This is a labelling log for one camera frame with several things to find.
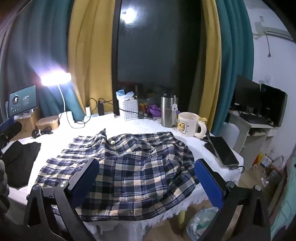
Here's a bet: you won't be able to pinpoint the yellow curtain right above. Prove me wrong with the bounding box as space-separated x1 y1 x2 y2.
188 1 222 130

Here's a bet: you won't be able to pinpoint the white perforated basket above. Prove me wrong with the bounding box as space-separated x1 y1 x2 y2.
118 99 138 121

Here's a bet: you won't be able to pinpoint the cardboard box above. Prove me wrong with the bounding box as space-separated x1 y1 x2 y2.
11 108 41 141

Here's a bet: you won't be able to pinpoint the white cartoon mug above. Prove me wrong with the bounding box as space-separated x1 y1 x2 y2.
177 112 207 138

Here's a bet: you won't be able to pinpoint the teal curtain right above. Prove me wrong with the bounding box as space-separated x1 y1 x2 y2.
211 1 254 135

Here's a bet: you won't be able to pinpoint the wall air conditioner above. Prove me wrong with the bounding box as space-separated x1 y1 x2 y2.
253 22 293 42

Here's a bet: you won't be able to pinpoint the white charger plug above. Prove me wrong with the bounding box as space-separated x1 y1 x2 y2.
85 106 91 117

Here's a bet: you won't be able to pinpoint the blue plaid pants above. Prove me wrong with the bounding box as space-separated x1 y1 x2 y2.
36 131 199 222

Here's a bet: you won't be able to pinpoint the black computer monitor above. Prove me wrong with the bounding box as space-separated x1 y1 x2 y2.
230 75 287 127

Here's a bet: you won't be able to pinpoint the yellow curtain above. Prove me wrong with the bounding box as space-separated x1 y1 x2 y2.
188 1 222 130
68 0 115 108

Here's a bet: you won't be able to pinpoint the coiled black cable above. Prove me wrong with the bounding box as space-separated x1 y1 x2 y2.
31 126 54 139

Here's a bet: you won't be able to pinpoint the teal curtain left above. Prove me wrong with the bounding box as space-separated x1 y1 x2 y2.
1 1 85 121

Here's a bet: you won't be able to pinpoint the black smartphone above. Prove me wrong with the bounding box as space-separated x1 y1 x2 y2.
207 136 239 169

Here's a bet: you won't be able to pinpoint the grey computer desk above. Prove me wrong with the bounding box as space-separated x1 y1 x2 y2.
229 110 278 171

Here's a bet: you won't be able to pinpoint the blue tissue pack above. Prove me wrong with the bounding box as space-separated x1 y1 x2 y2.
116 89 134 102

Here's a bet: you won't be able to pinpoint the black folded garment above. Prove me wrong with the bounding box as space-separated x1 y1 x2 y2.
1 141 41 188

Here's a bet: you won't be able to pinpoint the black power adapter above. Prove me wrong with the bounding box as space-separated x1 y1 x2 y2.
97 101 105 116

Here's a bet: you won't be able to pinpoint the purple cloth item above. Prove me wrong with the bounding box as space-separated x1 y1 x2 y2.
147 104 162 117

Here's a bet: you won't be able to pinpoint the teal curtain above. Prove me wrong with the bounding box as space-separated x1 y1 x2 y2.
211 1 254 135
1 1 85 121

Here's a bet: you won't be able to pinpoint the white plastic bag bin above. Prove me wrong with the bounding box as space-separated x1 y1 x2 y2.
186 207 219 240

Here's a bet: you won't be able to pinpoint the white textured tablecloth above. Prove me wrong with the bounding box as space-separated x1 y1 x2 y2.
9 114 241 240

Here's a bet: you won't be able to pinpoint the white power strip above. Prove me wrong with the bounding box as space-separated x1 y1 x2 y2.
83 113 115 122

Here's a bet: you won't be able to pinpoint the tablet with lit screen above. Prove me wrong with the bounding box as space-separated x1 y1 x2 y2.
8 85 38 118

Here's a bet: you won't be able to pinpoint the white desk lamp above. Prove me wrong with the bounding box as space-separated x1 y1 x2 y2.
41 69 72 119

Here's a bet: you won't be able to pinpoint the tan plastic lidded box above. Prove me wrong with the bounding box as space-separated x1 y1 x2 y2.
36 115 60 130

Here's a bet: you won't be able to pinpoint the stainless steel tumbler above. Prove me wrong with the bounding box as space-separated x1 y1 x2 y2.
161 93 179 128

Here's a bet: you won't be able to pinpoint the yellow curtain left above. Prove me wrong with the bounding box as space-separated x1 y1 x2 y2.
68 0 115 108

